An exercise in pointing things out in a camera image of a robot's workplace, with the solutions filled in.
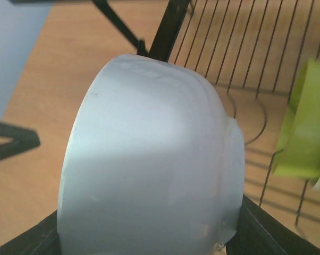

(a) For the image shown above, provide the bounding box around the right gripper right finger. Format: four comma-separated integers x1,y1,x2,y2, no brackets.
226,195,320,255

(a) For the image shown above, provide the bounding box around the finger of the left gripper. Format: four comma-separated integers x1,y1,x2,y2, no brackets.
0,122,41,161

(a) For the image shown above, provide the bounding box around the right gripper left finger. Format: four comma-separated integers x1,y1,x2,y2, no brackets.
0,210,62,255

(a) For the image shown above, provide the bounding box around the lime green bowl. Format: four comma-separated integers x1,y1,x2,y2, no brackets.
272,60,320,179

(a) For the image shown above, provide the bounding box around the black wire dish rack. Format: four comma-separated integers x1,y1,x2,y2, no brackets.
11,0,320,226

